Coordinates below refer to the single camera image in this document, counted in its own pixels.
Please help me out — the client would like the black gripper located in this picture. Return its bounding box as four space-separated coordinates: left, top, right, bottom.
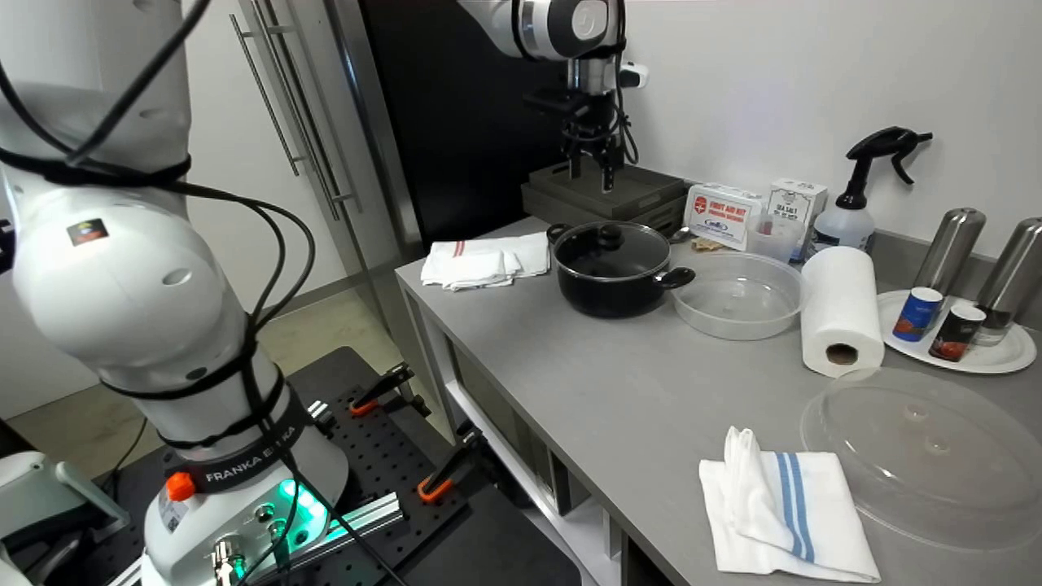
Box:
556 94 637 187

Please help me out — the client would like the glass lid with black knob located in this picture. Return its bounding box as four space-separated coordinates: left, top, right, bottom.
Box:
546 220 675 283

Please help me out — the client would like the black cooking pot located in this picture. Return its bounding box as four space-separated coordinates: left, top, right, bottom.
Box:
546 220 697 323

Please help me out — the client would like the dark grey tray box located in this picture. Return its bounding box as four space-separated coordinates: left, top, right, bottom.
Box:
517 159 694 237

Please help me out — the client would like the red and white box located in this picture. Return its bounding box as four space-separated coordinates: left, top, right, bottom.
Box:
682 177 768 253

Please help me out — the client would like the dark steel refrigerator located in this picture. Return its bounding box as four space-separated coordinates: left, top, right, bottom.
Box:
184 0 572 286

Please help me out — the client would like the white towel with red stripe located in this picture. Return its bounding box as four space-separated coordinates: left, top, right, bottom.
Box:
417 226 555 294

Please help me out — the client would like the clear plastic bowl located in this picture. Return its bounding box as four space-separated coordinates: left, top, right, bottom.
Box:
669 251 809 345

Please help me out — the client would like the small white carton box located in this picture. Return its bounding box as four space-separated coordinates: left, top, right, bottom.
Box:
755 174 829 265

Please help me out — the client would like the spray bottle with black trigger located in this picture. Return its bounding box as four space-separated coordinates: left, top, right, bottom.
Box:
810 122 936 253

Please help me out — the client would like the white paper towel roll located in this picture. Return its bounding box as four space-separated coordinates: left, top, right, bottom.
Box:
799 245 890 381

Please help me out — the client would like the blue spice jar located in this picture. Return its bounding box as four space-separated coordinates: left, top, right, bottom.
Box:
890 283 943 345

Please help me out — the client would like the steel shaker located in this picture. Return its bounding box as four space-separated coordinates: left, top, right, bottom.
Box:
973 214 1042 328
912 205 991 300

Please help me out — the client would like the black perforated robot table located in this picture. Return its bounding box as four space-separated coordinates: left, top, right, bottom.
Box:
0 345 584 586

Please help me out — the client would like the white shelf cabinet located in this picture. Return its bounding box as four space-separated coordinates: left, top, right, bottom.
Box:
401 273 633 586

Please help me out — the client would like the red spice jar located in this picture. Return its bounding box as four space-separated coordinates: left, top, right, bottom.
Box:
927 300 991 363

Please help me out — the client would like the white towel with blue stripes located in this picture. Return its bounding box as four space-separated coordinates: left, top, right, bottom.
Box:
697 422 885 586

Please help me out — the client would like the white plate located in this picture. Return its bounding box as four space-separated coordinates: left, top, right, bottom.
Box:
876 286 1038 376

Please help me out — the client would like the grey white device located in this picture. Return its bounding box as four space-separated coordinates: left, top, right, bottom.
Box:
0 449 128 586

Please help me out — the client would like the orange handled clamp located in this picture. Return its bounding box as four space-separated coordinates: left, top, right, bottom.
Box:
414 426 486 508
344 360 433 418

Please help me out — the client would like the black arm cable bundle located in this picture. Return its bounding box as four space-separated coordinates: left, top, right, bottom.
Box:
0 0 417 586

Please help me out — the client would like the aluminium rail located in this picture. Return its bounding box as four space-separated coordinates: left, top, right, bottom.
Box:
109 483 412 586

